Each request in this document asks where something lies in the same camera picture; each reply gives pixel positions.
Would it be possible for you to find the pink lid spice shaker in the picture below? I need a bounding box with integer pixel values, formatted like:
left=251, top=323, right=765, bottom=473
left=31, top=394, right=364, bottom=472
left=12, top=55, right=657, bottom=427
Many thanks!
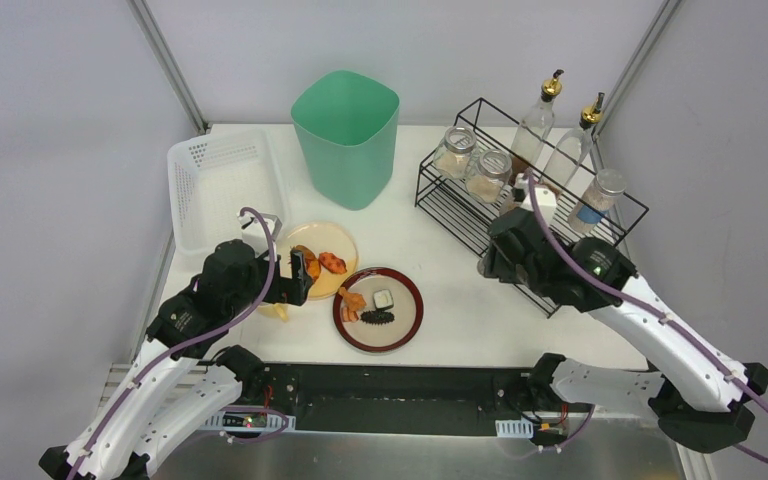
left=499, top=188, right=525, bottom=216

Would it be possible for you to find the cream plate with leaf pattern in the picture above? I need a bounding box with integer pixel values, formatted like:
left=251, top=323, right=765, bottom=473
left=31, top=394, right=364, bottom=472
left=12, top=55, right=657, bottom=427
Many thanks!
left=277, top=221, right=359, bottom=300

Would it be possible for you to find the glass jar with rice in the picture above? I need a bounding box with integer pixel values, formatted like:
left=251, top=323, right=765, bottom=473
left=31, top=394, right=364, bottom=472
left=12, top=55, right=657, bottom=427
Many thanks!
left=465, top=149, right=512, bottom=204

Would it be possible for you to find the silver lid spice jar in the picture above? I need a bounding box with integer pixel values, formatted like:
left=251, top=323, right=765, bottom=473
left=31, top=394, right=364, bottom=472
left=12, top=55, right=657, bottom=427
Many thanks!
left=568, top=168, right=627, bottom=234

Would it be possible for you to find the red rimmed plate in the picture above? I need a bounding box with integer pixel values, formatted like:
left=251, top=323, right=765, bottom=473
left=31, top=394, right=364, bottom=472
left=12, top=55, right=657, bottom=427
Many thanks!
left=332, top=267, right=425, bottom=354

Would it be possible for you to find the black wire rack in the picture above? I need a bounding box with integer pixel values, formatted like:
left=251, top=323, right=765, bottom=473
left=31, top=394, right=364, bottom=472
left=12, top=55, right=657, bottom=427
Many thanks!
left=414, top=97, right=650, bottom=319

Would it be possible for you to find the glass jar with grains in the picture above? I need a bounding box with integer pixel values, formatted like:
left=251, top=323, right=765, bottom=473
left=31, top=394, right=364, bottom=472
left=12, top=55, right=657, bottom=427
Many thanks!
left=432, top=126, right=477, bottom=180

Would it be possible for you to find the gold spout oil bottle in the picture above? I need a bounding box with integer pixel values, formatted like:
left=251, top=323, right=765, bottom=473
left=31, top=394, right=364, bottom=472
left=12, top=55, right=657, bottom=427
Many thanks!
left=510, top=69, right=564, bottom=177

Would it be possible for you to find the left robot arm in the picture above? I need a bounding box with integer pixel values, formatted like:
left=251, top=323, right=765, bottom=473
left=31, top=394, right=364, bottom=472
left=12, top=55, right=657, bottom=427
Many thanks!
left=38, top=239, right=313, bottom=479

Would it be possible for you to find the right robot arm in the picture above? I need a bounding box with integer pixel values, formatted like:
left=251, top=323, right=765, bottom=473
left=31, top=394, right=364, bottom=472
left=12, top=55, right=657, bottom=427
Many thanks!
left=481, top=208, right=768, bottom=453

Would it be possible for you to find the fried chicken wing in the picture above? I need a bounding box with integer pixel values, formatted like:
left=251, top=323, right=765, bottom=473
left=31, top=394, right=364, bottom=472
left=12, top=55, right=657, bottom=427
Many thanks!
left=292, top=245, right=321, bottom=283

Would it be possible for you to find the yellow mug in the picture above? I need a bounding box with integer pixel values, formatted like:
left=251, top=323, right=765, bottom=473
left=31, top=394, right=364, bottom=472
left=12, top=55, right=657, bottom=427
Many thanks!
left=256, top=302, right=289, bottom=323

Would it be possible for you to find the shrimp piece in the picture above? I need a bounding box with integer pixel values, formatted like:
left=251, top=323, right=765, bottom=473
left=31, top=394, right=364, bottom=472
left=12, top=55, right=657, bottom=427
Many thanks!
left=340, top=307, right=360, bottom=323

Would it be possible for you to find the fried chicken nugget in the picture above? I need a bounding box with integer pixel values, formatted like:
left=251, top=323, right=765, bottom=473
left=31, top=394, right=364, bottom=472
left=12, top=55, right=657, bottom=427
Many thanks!
left=338, top=287, right=367, bottom=312

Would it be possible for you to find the black sea cucumber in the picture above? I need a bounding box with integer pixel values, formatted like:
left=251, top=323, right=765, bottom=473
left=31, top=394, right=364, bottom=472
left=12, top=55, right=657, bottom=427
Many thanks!
left=360, top=310, right=395, bottom=325

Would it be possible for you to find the sushi roll piece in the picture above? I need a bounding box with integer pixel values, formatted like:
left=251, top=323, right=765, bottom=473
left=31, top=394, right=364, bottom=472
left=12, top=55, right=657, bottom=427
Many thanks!
left=373, top=289, right=395, bottom=310

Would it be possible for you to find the white plastic basket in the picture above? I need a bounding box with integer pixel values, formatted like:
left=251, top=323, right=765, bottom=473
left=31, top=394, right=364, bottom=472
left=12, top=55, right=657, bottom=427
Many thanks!
left=167, top=129, right=290, bottom=257

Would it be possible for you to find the green plastic bin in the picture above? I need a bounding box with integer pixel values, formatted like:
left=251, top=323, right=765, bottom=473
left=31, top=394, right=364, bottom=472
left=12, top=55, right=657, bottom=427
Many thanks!
left=290, top=70, right=400, bottom=211

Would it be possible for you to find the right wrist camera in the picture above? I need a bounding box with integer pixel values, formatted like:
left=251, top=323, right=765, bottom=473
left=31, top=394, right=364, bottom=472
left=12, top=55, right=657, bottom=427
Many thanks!
left=512, top=173, right=559, bottom=225

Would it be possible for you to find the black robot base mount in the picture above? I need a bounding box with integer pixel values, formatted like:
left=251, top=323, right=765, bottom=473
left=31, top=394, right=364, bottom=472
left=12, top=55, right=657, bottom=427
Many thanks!
left=237, top=363, right=563, bottom=437

